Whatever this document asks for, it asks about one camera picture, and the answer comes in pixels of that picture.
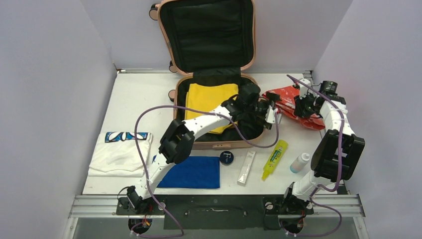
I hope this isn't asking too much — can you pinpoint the red white patterned cloth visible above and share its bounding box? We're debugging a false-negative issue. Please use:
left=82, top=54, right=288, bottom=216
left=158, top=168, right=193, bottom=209
left=262, top=85, right=325, bottom=130

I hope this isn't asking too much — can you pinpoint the yellow cloth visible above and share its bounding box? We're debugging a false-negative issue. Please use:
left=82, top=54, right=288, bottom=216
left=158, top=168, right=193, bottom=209
left=184, top=83, right=239, bottom=120

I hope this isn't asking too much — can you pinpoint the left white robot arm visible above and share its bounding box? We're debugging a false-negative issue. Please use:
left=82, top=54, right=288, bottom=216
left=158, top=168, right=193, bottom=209
left=126, top=83, right=281, bottom=214

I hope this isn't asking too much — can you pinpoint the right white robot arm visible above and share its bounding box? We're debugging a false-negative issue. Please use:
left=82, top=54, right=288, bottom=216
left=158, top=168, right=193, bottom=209
left=281, top=78, right=365, bottom=213

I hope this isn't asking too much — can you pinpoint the yellow green bottle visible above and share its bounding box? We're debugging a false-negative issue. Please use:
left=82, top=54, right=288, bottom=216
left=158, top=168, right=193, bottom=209
left=261, top=140, right=288, bottom=181

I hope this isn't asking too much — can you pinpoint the round dark blue tin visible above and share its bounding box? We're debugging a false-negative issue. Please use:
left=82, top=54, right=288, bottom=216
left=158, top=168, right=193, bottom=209
left=219, top=150, right=234, bottom=166

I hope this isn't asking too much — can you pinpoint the small white teal bottle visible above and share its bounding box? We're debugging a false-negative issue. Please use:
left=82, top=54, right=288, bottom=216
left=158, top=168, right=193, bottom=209
left=290, top=153, right=310, bottom=173

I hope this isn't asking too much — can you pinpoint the white toothpaste tube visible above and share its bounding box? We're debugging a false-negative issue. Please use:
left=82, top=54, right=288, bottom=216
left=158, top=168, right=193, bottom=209
left=237, top=150, right=256, bottom=186

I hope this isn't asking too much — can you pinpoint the pink open suitcase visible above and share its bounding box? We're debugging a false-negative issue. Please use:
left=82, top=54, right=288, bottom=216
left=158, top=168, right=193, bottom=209
left=149, top=0, right=259, bottom=138

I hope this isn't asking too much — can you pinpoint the blue folded towel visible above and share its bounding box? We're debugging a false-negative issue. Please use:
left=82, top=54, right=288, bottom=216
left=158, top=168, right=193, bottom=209
left=157, top=156, right=220, bottom=189

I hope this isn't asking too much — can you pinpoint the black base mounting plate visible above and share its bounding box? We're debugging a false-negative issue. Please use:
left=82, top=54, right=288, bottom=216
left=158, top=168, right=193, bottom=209
left=115, top=195, right=314, bottom=230

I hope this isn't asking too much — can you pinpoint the white folded shirt blue print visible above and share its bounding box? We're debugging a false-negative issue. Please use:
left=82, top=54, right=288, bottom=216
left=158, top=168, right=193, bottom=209
left=88, top=131, right=153, bottom=177

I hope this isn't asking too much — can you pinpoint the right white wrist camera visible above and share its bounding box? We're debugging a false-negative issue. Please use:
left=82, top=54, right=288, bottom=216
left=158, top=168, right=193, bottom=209
left=294, top=78, right=312, bottom=98

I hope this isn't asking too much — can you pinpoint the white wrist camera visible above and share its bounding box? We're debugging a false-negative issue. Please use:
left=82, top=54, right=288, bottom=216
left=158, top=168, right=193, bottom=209
left=265, top=106, right=277, bottom=130
left=294, top=78, right=312, bottom=98

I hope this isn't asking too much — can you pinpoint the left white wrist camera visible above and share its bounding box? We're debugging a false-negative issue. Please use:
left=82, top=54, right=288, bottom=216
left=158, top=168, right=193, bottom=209
left=265, top=106, right=277, bottom=130

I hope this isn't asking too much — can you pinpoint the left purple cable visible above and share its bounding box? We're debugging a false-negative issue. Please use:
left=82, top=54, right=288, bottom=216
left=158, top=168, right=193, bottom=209
left=130, top=105, right=280, bottom=239

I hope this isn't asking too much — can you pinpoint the aluminium frame rail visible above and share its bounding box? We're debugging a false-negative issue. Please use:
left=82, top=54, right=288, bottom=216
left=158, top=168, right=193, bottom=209
left=70, top=75, right=364, bottom=238

